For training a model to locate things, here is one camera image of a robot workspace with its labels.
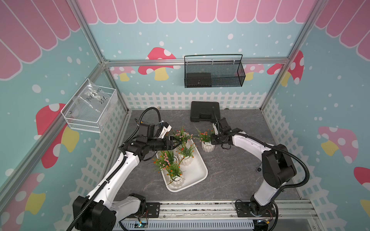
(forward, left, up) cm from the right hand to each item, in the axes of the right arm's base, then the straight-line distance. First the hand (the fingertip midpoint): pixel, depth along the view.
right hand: (212, 139), depth 94 cm
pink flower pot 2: (-18, +28, +7) cm, 34 cm away
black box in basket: (+25, +9, +28) cm, 39 cm away
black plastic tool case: (+26, +5, 0) cm, 27 cm away
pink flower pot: (-3, +19, +8) cm, 21 cm away
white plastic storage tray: (-15, +20, -7) cm, 26 cm away
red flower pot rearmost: (-3, +5, +5) cm, 8 cm away
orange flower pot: (-24, +23, +5) cm, 34 cm away
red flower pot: (-10, +17, +3) cm, 20 cm away
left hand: (-13, +22, +14) cm, 29 cm away
